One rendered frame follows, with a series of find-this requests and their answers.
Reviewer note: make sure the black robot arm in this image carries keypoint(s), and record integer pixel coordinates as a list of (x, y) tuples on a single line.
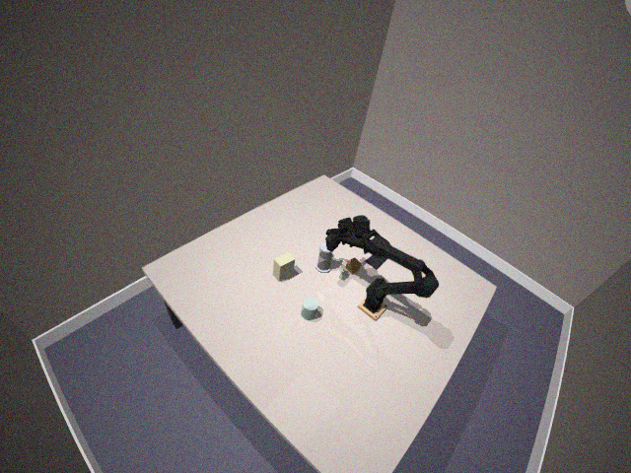
[(380, 247)]

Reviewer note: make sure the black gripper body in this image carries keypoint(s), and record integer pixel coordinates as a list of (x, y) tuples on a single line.
[(332, 241)]

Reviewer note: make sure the french press with plunger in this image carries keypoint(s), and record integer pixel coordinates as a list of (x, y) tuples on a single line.
[(323, 264)]

